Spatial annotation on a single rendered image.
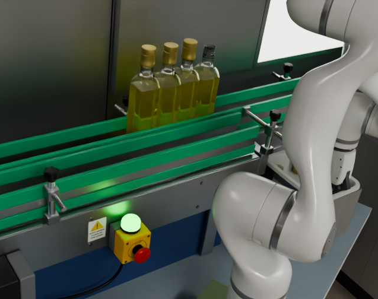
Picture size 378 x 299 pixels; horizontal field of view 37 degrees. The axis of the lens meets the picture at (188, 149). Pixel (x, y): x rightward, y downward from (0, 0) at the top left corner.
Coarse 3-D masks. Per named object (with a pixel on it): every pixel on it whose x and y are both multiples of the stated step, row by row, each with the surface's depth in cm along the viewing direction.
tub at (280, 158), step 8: (280, 152) 159; (272, 160) 158; (280, 160) 160; (288, 160) 162; (280, 168) 152; (288, 168) 164; (288, 176) 149; (296, 176) 163; (296, 184) 147; (352, 184) 152; (344, 192) 147
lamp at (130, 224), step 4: (124, 216) 126; (128, 216) 126; (132, 216) 126; (136, 216) 126; (124, 220) 125; (128, 220) 125; (132, 220) 125; (136, 220) 125; (140, 220) 126; (120, 224) 126; (124, 224) 124; (128, 224) 124; (132, 224) 124; (136, 224) 125; (140, 224) 126; (120, 228) 126; (124, 228) 125; (128, 228) 124; (132, 228) 124; (136, 228) 125; (140, 228) 127; (124, 232) 125; (128, 232) 125; (132, 232) 125; (136, 232) 126
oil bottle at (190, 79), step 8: (176, 72) 138; (184, 72) 136; (192, 72) 137; (184, 80) 136; (192, 80) 138; (184, 88) 137; (192, 88) 139; (184, 96) 139; (192, 96) 140; (184, 104) 140; (192, 104) 142; (184, 112) 142; (192, 112) 143
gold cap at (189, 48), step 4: (184, 40) 134; (188, 40) 134; (192, 40) 135; (196, 40) 135; (184, 44) 134; (188, 44) 133; (192, 44) 133; (196, 44) 134; (184, 48) 134; (188, 48) 134; (192, 48) 134; (196, 48) 135; (184, 52) 135; (188, 52) 134; (192, 52) 134; (184, 56) 135; (188, 56) 135; (192, 56) 135; (188, 60) 135; (192, 60) 136
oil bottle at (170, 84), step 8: (160, 72) 134; (160, 80) 133; (168, 80) 133; (176, 80) 134; (160, 88) 134; (168, 88) 134; (176, 88) 135; (160, 96) 135; (168, 96) 135; (176, 96) 137; (160, 104) 136; (168, 104) 136; (176, 104) 138; (160, 112) 137; (168, 112) 138; (176, 112) 139; (160, 120) 138; (168, 120) 139; (176, 120) 141
